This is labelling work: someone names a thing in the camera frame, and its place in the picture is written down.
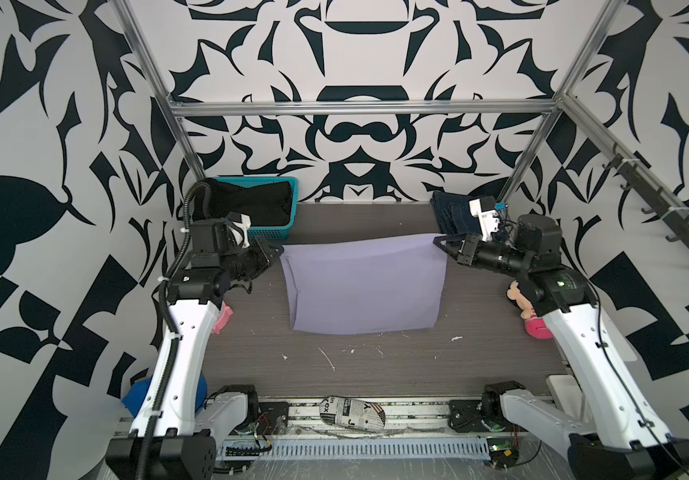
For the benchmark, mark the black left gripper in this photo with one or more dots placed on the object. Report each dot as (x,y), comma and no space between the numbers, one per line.
(262,257)

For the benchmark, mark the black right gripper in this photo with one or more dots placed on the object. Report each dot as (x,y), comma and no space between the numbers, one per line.
(474,247)

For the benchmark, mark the lilac skirt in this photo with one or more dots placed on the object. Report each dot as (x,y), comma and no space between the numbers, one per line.
(365,287)

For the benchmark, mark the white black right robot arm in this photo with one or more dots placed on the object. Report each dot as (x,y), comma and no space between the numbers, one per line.
(626,438)

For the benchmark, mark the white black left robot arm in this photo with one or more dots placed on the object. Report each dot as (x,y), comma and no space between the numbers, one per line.
(173,436)

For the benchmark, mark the teal plastic basket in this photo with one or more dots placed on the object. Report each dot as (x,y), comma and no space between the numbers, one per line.
(278,233)

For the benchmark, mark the black garment in basket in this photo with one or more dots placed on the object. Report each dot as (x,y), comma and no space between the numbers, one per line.
(268,205)

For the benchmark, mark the pink alarm clock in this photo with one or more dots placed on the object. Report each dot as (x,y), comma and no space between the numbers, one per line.
(225,315)

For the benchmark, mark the plush doll toy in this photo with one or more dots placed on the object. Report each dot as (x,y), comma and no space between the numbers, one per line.
(534,324)

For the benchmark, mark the newspaper print shoe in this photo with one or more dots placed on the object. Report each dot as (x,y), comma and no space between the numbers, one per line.
(353,413)

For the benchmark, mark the white stand rack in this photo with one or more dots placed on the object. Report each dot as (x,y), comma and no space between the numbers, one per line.
(566,389)

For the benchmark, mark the green circuit board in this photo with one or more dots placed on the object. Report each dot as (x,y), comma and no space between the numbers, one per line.
(503,454)

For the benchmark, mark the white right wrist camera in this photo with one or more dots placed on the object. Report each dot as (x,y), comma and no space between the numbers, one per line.
(489,213)

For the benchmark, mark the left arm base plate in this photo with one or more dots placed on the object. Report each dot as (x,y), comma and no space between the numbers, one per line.
(272,417)

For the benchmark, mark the aluminium cage frame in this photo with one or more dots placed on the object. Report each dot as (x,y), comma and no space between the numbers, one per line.
(389,101)

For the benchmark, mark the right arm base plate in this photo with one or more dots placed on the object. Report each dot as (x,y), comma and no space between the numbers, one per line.
(468,416)

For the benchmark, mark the white cable duct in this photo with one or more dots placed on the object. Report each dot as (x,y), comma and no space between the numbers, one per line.
(360,449)

